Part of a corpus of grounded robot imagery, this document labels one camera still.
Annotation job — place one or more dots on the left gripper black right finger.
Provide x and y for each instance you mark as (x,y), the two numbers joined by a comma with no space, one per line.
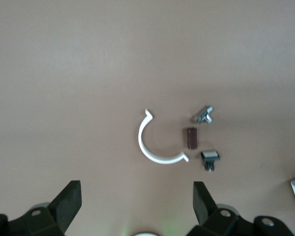
(201,206)

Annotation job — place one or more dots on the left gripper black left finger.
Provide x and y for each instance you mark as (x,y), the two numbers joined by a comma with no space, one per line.
(67,205)

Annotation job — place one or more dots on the brown rectangular block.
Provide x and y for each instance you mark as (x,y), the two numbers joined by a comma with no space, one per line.
(191,138)

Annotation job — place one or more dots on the white C-shaped clip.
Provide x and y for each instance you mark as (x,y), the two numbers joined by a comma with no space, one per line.
(141,137)

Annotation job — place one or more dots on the small black switch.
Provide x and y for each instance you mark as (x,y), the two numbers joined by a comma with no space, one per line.
(210,156)

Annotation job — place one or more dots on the silver metal bracket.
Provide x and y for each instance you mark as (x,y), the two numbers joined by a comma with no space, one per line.
(203,116)

